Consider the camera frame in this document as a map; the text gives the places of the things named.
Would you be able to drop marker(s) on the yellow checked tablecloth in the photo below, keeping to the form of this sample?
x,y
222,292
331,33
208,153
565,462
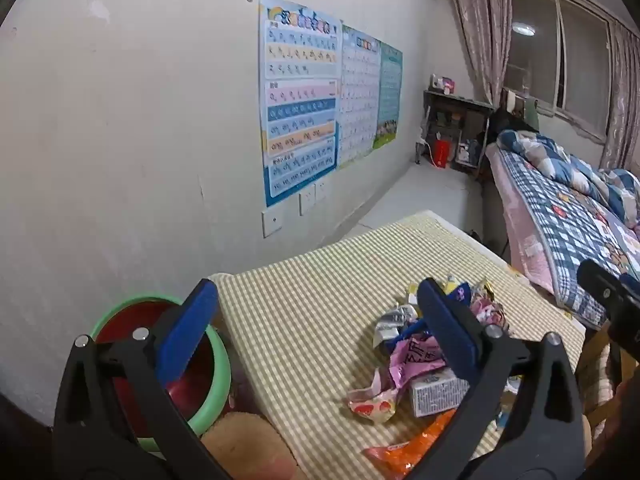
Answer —
x,y
325,310

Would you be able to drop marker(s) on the pink and white wrapper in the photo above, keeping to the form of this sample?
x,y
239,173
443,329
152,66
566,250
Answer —
x,y
372,405

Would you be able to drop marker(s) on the red bucket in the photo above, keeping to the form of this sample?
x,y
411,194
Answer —
x,y
442,154

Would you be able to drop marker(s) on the green plastic bin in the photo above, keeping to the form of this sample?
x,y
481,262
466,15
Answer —
x,y
220,360

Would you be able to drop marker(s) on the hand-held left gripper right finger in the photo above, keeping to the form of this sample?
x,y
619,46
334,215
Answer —
x,y
450,320

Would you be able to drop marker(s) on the pink patterned curtain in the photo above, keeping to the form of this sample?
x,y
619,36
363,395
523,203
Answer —
x,y
480,25
622,100

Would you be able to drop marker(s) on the wooden chair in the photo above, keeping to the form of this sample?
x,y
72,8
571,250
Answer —
x,y
600,385

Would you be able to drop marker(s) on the blue checked bed cover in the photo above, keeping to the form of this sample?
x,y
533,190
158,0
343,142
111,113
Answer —
x,y
560,220

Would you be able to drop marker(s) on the teal wall poster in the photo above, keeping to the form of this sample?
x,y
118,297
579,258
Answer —
x,y
389,95

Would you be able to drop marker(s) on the dark metal desk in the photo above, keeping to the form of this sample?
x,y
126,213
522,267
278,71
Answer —
x,y
460,105

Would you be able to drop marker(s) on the orange snack wrapper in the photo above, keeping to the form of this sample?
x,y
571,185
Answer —
x,y
400,455

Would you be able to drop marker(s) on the yellow snack wrapper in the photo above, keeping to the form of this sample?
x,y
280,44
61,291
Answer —
x,y
415,294

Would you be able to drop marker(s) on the pink box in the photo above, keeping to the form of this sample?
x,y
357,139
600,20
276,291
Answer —
x,y
445,84

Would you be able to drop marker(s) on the silver foil wrapper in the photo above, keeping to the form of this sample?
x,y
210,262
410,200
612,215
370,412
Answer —
x,y
395,320

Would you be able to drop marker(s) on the dark slipper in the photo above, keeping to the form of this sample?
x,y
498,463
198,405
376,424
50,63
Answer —
x,y
475,235

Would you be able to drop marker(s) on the red bin liner bag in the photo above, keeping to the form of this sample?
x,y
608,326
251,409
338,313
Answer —
x,y
192,380

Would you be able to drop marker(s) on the pink plastic wrapper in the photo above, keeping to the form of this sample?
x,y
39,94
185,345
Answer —
x,y
415,360

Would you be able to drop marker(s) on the window with metal frame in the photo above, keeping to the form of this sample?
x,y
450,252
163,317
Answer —
x,y
575,60

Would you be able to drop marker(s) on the blue patchwork duvet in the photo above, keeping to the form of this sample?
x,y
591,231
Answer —
x,y
545,152

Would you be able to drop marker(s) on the brown printed wrapper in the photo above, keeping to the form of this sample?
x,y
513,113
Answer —
x,y
490,310

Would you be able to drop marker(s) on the blue alphabet wall poster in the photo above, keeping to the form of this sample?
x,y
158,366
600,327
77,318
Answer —
x,y
300,100

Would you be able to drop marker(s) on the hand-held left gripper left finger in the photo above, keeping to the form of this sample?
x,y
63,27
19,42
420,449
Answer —
x,y
185,320

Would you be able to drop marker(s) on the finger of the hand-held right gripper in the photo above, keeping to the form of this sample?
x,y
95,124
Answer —
x,y
600,282

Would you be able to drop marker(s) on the white milk carton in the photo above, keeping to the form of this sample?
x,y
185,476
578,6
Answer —
x,y
435,392

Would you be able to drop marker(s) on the pink bed sheet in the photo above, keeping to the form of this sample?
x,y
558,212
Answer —
x,y
520,240

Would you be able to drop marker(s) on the beige plush cloth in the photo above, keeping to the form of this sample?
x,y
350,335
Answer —
x,y
240,445

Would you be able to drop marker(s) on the white wall socket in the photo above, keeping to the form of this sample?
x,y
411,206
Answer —
x,y
272,222
321,189
307,202

